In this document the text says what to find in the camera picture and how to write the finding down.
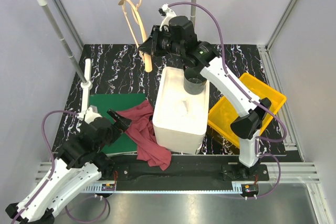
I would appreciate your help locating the yellow plastic bin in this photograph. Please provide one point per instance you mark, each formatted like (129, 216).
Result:
(222, 114)

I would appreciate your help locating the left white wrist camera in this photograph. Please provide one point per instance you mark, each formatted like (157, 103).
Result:
(89, 115)

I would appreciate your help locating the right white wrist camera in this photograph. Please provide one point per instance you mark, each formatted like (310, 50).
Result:
(167, 14)

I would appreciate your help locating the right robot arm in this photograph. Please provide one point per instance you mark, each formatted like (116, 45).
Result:
(251, 109)

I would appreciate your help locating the beige wooden clothes hanger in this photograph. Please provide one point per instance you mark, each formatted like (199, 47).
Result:
(134, 8)

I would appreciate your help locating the white styrofoam box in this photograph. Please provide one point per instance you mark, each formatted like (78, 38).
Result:
(180, 118)

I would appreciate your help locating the green binder folder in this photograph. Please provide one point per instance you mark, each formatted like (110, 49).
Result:
(117, 102)

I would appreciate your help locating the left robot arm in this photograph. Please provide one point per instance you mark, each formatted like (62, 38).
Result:
(78, 164)

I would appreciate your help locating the maroon tank top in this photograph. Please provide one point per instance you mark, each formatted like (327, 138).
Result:
(141, 131)

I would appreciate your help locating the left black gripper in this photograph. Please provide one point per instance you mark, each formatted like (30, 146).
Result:
(120, 126)

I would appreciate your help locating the dark green mug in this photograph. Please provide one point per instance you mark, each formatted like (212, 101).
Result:
(194, 83)

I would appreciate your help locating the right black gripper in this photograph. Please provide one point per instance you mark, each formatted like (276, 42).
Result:
(150, 46)

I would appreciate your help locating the aluminium frame post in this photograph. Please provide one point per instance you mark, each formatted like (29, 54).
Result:
(288, 10)

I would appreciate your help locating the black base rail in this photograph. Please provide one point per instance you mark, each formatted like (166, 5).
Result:
(185, 174)

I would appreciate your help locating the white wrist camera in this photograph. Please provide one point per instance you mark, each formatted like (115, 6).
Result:
(89, 115)
(167, 14)

